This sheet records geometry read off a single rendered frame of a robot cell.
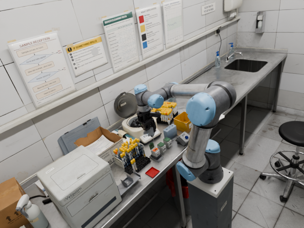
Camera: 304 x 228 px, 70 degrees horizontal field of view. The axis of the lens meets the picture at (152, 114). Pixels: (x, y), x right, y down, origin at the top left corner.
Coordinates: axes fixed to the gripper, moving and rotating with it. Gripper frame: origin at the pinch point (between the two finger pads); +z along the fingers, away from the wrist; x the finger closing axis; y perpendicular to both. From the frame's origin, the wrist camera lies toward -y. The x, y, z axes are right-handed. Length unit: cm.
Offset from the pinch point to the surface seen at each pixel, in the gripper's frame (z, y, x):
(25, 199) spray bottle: -2, 75, -16
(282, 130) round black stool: 43, -104, 51
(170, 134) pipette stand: 14.5, -20.8, -4.1
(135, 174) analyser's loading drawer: 16.6, 21.4, 1.4
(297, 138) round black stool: 43, -99, 63
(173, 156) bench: 20.6, -8.0, 8.3
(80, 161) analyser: -9.4, 46.2, -7.2
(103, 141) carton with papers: 14.3, 13.7, -42.9
